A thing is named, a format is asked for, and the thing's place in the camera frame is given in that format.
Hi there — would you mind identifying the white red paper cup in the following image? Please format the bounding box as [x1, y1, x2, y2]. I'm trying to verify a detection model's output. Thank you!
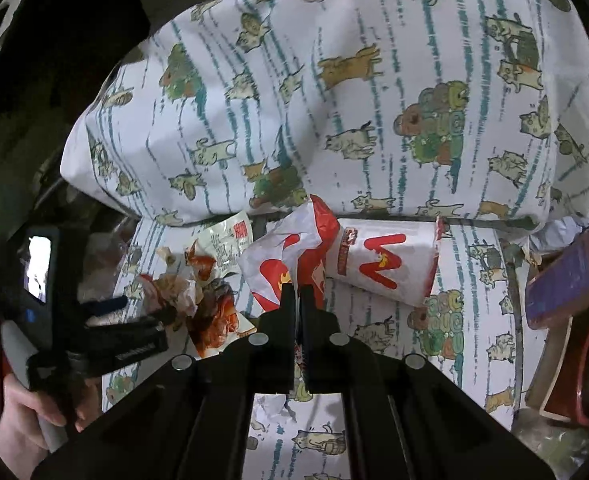
[326, 218, 443, 307]

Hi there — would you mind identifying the white red paper bag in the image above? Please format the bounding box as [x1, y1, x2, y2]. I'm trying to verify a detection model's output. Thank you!
[238, 195, 340, 312]

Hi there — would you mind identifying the red orange snack wrapper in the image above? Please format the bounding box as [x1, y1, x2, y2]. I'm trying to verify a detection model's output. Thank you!
[186, 240, 256, 359]

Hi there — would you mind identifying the cat-print white cloth cover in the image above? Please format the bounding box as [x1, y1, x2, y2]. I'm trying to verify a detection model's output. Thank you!
[60, 0, 589, 480]

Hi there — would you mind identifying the person's left hand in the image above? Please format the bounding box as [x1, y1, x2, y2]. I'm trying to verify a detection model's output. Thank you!
[0, 372, 104, 480]

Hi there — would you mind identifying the purple box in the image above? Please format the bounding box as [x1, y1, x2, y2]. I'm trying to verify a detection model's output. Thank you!
[525, 230, 589, 330]

